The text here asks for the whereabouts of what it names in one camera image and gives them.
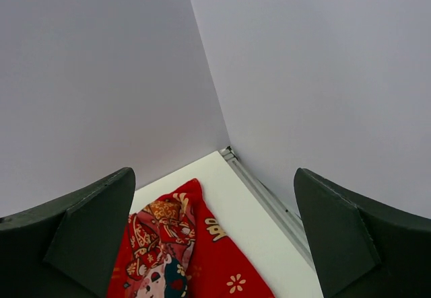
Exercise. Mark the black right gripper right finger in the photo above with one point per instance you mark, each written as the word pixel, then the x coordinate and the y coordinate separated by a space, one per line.
pixel 361 247

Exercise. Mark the aluminium side rail right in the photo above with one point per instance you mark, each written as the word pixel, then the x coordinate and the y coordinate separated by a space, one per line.
pixel 283 215

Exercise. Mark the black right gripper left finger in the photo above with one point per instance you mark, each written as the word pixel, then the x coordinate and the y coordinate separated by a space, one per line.
pixel 67 247

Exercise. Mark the red printed pillowcase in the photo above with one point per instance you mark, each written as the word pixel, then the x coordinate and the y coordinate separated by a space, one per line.
pixel 174 247

